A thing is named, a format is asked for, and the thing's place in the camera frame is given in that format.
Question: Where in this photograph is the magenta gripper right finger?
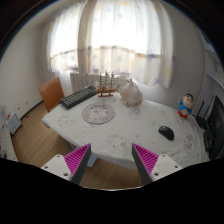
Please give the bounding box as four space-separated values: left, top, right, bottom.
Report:
132 144 182 185

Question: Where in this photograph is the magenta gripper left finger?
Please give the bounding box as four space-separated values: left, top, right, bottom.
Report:
42 144 91 185

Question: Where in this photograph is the black computer mouse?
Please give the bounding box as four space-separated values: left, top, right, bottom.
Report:
158 126 174 141

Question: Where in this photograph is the round patterned mouse pad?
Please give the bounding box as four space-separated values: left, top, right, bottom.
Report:
82 102 115 124

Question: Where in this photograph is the white tablecloth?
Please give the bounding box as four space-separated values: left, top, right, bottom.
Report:
42 93 208 168

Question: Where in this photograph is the black monitor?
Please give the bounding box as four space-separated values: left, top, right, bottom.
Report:
203 96 224 160

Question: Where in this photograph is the black keyboard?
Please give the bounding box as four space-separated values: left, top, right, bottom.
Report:
60 86 97 109

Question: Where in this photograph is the small white appliance on floor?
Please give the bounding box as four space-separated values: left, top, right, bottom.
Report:
6 114 22 134

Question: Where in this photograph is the cartoon boy figurine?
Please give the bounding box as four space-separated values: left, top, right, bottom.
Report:
177 93 194 119

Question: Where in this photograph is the large white conch shell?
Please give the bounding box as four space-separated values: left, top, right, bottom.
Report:
120 80 143 107

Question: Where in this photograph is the orange wooden chair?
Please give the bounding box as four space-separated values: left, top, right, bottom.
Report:
39 78 64 112

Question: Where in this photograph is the white radiator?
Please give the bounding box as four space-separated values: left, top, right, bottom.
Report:
70 72 99 92

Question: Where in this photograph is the wooden model sailing ship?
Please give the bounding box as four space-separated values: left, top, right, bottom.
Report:
96 72 116 97

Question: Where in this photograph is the sheer white curtain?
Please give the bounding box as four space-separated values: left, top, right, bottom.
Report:
47 0 175 87

